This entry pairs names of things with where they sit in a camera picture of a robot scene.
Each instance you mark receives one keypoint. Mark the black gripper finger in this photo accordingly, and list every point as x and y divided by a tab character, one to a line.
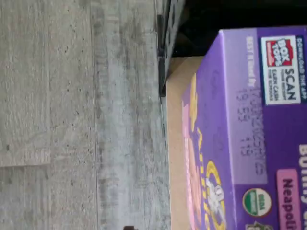
128	228

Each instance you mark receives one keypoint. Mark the purple box pink patch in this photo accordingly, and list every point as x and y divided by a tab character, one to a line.
239	143

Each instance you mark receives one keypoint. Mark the brown wooden shelf board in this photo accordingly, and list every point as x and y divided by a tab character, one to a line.
177	143

